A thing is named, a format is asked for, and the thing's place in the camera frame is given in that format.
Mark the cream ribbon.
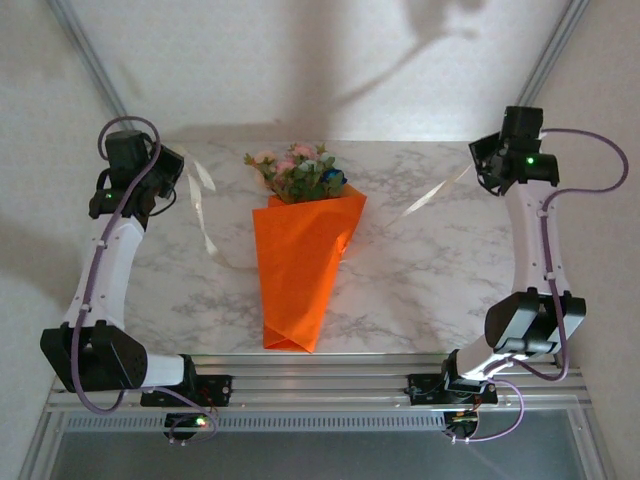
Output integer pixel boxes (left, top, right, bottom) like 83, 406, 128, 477
172, 143, 474, 271

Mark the peach fake flower stem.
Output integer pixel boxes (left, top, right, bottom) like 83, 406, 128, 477
243, 149, 281, 201

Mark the white fake flower stem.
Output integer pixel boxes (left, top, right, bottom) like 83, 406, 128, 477
314, 142, 337, 201

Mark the pink fake flower stem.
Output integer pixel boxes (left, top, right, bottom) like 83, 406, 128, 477
274, 142, 321, 204

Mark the orange wrapping paper sheet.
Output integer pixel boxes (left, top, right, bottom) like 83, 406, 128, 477
251, 184, 369, 355

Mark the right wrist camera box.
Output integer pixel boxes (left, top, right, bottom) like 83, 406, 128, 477
468, 132, 502, 174

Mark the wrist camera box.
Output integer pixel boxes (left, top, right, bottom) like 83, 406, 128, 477
157, 144, 186, 190
468, 132, 502, 174

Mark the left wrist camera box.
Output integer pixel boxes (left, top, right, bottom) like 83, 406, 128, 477
157, 144, 186, 190

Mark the aluminium frame post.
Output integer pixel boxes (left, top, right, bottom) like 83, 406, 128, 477
47, 0, 132, 126
517, 0, 591, 109

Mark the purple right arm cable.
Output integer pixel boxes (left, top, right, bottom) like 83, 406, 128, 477
452, 128, 630, 444

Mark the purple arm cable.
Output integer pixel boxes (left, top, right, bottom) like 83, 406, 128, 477
452, 128, 630, 444
69, 115, 219, 446

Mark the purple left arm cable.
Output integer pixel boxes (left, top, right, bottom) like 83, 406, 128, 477
69, 115, 219, 446

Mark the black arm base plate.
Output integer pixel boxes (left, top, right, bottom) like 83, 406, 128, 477
140, 374, 234, 407
407, 372, 500, 406

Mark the aluminium mounting rail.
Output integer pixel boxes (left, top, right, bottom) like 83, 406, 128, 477
44, 352, 596, 414

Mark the grey slotted cable duct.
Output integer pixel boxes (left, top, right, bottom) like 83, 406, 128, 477
64, 413, 449, 434

